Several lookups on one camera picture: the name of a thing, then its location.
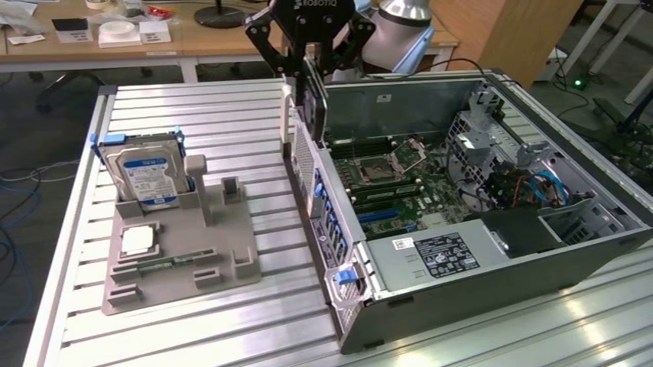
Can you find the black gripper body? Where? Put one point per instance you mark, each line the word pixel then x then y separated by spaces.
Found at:
pixel 314 23

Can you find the green graphics card black cooler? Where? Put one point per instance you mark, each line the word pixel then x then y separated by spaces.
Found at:
pixel 314 107

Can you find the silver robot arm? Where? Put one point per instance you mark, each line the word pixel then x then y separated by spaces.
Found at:
pixel 398 15

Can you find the wooden desk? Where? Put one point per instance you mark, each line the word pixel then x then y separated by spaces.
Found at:
pixel 230 42

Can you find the black round lamp base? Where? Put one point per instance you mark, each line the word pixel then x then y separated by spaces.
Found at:
pixel 220 17

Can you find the red and white packet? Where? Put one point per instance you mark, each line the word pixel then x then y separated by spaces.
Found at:
pixel 158 12

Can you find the wooden cabinet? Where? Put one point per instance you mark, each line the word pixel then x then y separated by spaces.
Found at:
pixel 510 30

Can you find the metal socket cover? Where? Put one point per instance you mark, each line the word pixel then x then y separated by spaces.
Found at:
pixel 407 143

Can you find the white tape roll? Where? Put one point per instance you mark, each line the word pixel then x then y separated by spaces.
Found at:
pixel 96 4

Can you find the CPU socket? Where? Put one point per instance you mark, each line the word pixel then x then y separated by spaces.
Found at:
pixel 379 168

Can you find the tall metal disk bay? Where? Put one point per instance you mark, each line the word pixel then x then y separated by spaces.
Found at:
pixel 474 145

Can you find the black and white box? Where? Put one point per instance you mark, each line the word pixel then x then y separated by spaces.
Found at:
pixel 72 30

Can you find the hard disk with blue carrier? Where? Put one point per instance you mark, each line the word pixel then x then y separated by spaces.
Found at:
pixel 148 176

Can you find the green motherboard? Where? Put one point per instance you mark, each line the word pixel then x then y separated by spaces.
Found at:
pixel 433 191

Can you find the black expansion slot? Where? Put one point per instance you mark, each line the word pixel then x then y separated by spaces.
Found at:
pixel 374 209

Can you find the white paper card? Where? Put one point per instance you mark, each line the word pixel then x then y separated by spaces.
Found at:
pixel 25 39

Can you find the clear plastic bag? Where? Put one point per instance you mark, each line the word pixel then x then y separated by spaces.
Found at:
pixel 20 19

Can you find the blue expansion slot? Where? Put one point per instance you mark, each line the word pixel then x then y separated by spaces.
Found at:
pixel 377 218

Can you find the silver chipset heatsink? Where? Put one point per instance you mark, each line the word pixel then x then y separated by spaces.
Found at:
pixel 437 220

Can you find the grey parts rack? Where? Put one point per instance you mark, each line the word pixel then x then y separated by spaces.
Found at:
pixel 224 244

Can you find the silver CPU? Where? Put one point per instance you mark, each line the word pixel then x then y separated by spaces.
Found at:
pixel 138 241

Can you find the green RAM stick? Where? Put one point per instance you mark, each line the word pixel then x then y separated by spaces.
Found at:
pixel 174 259

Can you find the grey power supply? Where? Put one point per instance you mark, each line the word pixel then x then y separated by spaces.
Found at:
pixel 407 267

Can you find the blue case latch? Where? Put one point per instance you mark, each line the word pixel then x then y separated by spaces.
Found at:
pixel 342 277

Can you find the low metal disk bay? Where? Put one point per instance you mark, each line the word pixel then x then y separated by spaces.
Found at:
pixel 586 225

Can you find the black open PC case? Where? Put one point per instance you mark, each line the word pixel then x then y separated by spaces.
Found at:
pixel 459 306

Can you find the white table frame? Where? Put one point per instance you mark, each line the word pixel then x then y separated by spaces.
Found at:
pixel 640 86

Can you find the black plastic duct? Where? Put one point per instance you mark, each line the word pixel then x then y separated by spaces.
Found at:
pixel 520 233

